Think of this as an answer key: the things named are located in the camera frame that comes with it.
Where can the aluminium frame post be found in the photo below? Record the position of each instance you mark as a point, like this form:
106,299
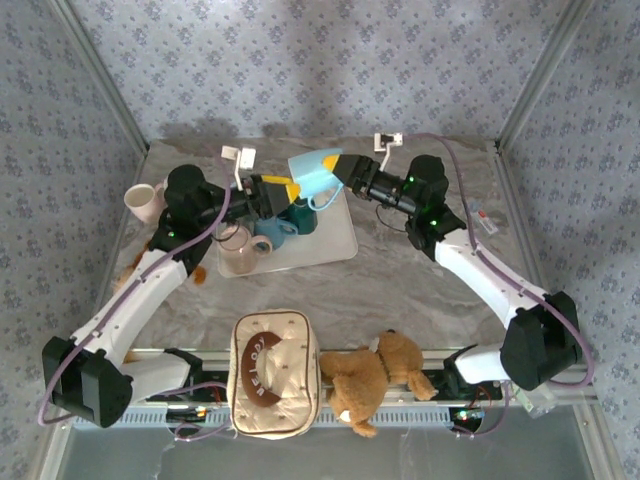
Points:
541,75
103,75

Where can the beige quilted tissue box cover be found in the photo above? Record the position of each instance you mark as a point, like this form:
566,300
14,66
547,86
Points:
272,380

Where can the clear plastic packet green label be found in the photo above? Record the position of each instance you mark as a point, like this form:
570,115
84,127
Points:
537,402

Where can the dark green mug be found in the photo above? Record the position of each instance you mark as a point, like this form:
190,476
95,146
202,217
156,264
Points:
305,222

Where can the teal blue mug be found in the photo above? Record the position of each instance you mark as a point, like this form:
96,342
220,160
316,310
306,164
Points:
267,231

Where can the light blue mug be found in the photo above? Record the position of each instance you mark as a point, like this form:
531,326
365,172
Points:
312,172

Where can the large brown teddy bear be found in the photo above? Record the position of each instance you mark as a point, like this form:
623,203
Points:
360,380

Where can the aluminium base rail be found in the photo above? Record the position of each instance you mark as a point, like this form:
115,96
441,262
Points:
212,353

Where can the clear tag with red mark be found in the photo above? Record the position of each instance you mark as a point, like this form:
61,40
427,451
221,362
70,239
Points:
485,220

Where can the pinkish clear mug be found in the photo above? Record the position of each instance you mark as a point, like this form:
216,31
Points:
237,257

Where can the small circuit board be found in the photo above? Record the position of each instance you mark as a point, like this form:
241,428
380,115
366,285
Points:
467,415
187,413

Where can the small orange-brown plush toy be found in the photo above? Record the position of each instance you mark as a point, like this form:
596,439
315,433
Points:
201,276

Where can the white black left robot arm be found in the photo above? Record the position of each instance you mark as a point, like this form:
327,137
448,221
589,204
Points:
140,295

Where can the white plastic tray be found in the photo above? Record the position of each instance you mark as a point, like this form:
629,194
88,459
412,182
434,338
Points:
320,240

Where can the aluminium profile bars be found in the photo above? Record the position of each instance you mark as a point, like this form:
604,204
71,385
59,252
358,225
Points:
580,385

